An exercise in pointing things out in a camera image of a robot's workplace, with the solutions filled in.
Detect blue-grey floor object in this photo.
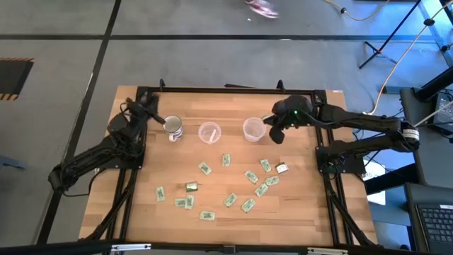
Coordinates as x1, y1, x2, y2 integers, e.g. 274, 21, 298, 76
0, 154, 28, 171

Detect black base bar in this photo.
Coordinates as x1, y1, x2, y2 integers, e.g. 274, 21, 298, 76
364, 163, 420, 196

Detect black keyboard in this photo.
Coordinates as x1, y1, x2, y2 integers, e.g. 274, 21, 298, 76
405, 182, 453, 255

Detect black device box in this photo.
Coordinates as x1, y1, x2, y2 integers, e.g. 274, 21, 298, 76
433, 91, 453, 134

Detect blue and white mug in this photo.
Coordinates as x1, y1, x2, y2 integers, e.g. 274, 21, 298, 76
162, 114, 184, 142

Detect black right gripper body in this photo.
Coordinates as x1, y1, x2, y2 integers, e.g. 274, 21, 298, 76
273, 94, 315, 130

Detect grey metal beam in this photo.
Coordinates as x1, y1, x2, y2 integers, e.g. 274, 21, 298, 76
417, 0, 453, 68

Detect grey desk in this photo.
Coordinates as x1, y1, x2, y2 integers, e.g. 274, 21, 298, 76
399, 86, 453, 188

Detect white cable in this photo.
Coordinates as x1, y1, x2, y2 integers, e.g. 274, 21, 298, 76
413, 101, 453, 128

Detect black crossbar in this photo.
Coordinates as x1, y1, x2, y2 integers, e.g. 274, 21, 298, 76
0, 239, 453, 255

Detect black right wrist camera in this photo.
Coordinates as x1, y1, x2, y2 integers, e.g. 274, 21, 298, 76
268, 126, 286, 145

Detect person's foot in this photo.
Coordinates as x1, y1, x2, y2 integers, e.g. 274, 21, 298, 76
243, 0, 280, 19

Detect short clear plastic cup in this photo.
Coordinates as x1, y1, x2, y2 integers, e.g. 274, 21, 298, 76
197, 121, 222, 145

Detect black hazard-striped floor hatch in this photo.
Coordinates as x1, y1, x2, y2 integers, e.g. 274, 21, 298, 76
0, 57, 35, 101

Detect silver bracket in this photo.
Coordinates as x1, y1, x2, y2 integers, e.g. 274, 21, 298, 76
306, 246, 350, 255
110, 243, 152, 252

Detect black aluminium table frame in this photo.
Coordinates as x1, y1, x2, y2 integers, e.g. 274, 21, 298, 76
79, 78, 382, 249

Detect black tripod stand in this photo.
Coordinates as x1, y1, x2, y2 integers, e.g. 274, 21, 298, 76
358, 0, 424, 70

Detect white paper sheet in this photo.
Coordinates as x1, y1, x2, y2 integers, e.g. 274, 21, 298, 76
362, 159, 386, 206

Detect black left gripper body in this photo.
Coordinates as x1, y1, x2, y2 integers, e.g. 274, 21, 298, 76
124, 94, 161, 123

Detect yellow extension cable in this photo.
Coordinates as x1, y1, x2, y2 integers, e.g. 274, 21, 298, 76
322, 0, 391, 22
367, 0, 453, 116

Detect tall clear plastic cup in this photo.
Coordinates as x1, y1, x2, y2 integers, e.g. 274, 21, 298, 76
242, 117, 267, 143

